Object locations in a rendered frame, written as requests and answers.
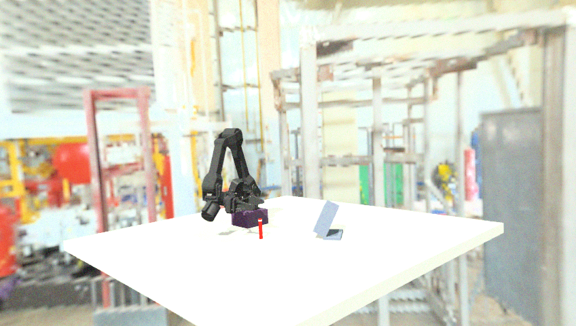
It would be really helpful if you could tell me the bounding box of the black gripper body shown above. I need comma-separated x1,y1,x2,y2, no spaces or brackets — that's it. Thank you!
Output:
221,190,254,214

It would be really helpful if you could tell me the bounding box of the grey sloped panel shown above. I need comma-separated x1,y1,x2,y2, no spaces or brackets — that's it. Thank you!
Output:
313,200,343,241

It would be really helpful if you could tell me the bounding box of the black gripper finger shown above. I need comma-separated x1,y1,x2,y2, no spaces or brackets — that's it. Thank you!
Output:
233,197,254,213
250,192,265,206

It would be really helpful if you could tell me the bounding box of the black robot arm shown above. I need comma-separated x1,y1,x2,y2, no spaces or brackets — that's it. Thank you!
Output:
201,128,261,221

